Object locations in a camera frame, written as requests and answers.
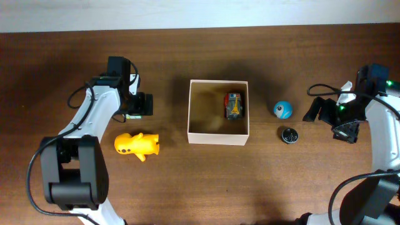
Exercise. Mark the red grey toy car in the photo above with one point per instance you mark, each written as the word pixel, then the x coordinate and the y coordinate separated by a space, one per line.
pixel 233 108

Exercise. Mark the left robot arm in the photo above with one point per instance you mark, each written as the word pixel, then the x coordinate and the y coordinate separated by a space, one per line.
pixel 74 173

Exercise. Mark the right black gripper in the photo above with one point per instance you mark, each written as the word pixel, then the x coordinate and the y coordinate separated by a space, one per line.
pixel 349 134

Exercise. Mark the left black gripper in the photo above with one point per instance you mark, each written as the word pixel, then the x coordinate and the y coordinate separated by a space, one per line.
pixel 141 107

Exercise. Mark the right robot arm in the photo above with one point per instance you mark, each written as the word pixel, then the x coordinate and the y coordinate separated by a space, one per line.
pixel 365 198

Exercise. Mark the white cardboard box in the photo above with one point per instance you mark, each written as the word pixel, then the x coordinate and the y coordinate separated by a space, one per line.
pixel 206 123

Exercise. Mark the yellow toy dog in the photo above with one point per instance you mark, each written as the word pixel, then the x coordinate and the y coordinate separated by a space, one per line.
pixel 140 145

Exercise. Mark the blue toy ball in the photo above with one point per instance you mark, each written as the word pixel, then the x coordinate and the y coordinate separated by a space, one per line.
pixel 283 110

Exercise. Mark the colourful puzzle cube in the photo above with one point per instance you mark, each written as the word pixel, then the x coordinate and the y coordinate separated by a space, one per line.
pixel 133 117

